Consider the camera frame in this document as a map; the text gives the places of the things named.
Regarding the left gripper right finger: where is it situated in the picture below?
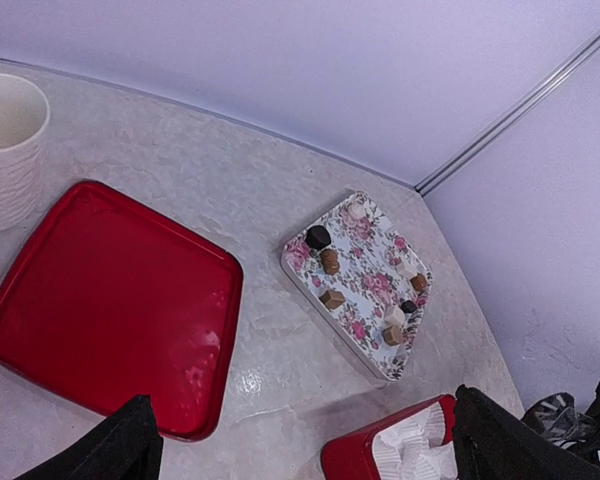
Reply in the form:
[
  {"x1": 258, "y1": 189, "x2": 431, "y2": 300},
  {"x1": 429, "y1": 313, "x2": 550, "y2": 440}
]
[{"x1": 452, "y1": 385, "x2": 600, "y2": 480}]

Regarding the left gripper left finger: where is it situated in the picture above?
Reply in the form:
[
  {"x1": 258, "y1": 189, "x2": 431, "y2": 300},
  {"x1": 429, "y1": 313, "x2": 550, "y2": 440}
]
[{"x1": 20, "y1": 395, "x2": 163, "y2": 479}]

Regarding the red tin lid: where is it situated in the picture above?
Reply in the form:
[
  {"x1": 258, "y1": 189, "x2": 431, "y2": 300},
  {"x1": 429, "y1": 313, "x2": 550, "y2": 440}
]
[{"x1": 0, "y1": 181, "x2": 244, "y2": 441}]

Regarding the tan hexagon chocolate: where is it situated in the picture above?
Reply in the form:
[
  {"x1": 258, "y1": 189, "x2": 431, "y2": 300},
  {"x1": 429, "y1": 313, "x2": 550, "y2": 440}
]
[{"x1": 382, "y1": 325, "x2": 404, "y2": 346}]

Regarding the small black chocolate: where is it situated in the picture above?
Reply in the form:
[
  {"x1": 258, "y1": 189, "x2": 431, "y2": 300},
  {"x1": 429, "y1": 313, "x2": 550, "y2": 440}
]
[{"x1": 400, "y1": 300, "x2": 418, "y2": 314}]

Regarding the light brown chocolate cube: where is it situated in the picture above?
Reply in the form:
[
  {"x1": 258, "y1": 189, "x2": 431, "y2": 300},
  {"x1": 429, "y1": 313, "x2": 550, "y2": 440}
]
[{"x1": 319, "y1": 289, "x2": 346, "y2": 310}]

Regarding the dark chocolate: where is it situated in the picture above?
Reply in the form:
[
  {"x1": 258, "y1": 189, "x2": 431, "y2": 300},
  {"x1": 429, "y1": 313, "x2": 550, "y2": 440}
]
[{"x1": 305, "y1": 225, "x2": 332, "y2": 250}]

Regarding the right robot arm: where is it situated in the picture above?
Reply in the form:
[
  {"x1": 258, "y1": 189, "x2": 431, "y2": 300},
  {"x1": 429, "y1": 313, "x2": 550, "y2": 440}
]
[{"x1": 521, "y1": 381, "x2": 600, "y2": 468}]

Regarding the red chocolate tin box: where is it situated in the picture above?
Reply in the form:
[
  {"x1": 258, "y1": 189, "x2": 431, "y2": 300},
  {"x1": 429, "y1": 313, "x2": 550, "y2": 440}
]
[{"x1": 320, "y1": 395, "x2": 458, "y2": 480}]

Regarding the white cube chocolate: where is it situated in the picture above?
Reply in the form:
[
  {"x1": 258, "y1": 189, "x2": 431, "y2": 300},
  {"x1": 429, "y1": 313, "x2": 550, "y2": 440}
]
[{"x1": 396, "y1": 262, "x2": 418, "y2": 279}]

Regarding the brown caramel chocolate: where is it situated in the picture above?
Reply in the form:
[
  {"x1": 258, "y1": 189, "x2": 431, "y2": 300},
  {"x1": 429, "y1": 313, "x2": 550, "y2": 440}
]
[{"x1": 320, "y1": 249, "x2": 340, "y2": 275}]

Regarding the white chocolate on tray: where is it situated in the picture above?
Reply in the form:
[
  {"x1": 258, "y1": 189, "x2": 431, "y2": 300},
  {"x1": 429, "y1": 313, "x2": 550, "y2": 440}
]
[{"x1": 347, "y1": 202, "x2": 366, "y2": 220}]

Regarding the floral tray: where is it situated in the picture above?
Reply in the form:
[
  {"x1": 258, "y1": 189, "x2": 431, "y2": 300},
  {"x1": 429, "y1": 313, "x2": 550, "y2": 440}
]
[{"x1": 281, "y1": 191, "x2": 433, "y2": 381}]

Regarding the cream ribbed mug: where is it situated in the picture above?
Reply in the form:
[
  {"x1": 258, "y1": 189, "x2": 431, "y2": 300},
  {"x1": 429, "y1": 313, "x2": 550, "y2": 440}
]
[{"x1": 0, "y1": 73, "x2": 51, "y2": 231}]

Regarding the right aluminium frame post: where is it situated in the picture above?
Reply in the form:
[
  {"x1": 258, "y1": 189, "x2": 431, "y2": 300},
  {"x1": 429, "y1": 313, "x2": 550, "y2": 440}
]
[{"x1": 414, "y1": 28, "x2": 600, "y2": 197}]

